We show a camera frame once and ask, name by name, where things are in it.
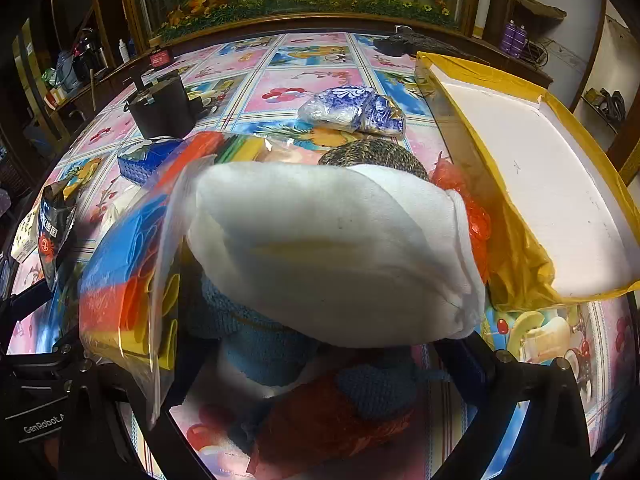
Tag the dark speckled scrubber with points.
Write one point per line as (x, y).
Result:
(377, 152)

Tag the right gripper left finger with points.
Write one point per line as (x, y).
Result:
(61, 418)

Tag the black snack packet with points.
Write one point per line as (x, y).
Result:
(56, 216)

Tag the purple bottle right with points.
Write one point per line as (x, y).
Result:
(519, 41)

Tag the purple bottle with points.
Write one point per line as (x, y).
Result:
(519, 41)
(508, 37)

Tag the blue knitted item red bag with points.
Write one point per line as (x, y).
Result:
(331, 403)

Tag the yellow-rimmed white foam box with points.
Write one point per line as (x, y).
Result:
(565, 229)

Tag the black star-shaped device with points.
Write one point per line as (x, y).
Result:
(405, 41)

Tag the purple bottle left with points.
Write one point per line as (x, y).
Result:
(508, 37)

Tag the blue plastic basket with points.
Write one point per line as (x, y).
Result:
(141, 160)

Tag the black cylinder stand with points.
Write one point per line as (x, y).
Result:
(161, 109)

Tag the white cloth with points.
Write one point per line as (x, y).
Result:
(359, 257)

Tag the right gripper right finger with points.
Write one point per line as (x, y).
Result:
(552, 442)

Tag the blue white patterned bag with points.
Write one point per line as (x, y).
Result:
(354, 109)

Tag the bag of colourful sponges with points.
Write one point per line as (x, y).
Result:
(129, 290)

